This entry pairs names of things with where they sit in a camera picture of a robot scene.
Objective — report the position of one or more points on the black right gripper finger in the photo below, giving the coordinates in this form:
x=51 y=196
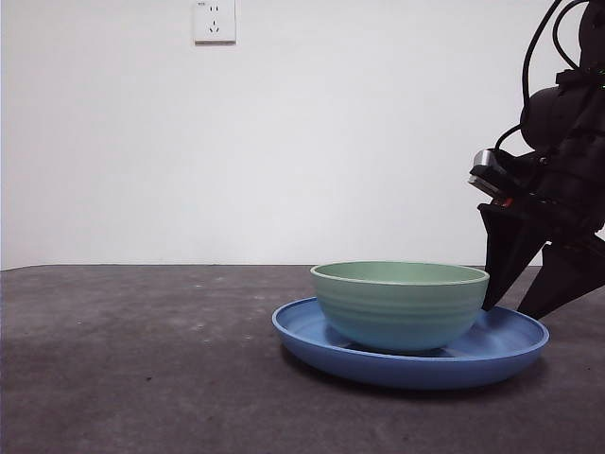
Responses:
x=508 y=250
x=567 y=274

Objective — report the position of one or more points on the green ribbed bowl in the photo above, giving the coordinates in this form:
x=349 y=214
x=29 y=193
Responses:
x=402 y=312

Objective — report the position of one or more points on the blue round plate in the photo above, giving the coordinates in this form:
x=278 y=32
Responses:
x=402 y=373

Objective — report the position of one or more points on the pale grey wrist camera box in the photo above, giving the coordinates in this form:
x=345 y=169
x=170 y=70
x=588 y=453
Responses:
x=487 y=172

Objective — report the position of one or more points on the white wall socket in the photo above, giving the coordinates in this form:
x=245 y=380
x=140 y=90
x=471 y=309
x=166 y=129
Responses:
x=215 y=26

